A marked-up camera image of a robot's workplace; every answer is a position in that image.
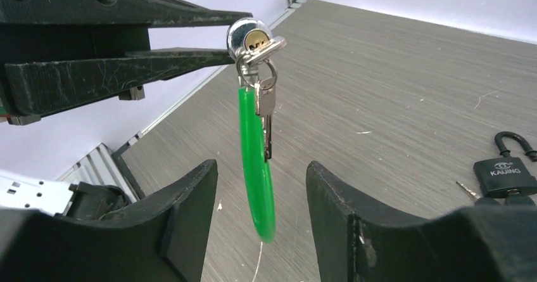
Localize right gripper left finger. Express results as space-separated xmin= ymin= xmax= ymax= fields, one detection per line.
xmin=1 ymin=159 xmax=218 ymax=281

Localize black padlock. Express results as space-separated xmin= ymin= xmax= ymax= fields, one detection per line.
xmin=473 ymin=131 xmax=536 ymax=196

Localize small silver keys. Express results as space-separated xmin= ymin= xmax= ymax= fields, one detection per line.
xmin=236 ymin=36 xmax=287 ymax=161

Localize green cable lock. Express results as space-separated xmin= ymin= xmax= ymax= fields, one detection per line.
xmin=227 ymin=17 xmax=276 ymax=243

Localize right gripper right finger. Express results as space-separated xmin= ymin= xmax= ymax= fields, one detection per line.
xmin=306 ymin=161 xmax=536 ymax=281

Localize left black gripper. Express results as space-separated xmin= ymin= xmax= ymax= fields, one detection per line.
xmin=1 ymin=0 xmax=251 ymax=125

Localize aluminium front rail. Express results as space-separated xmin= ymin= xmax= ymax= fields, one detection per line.
xmin=58 ymin=144 xmax=145 ymax=202

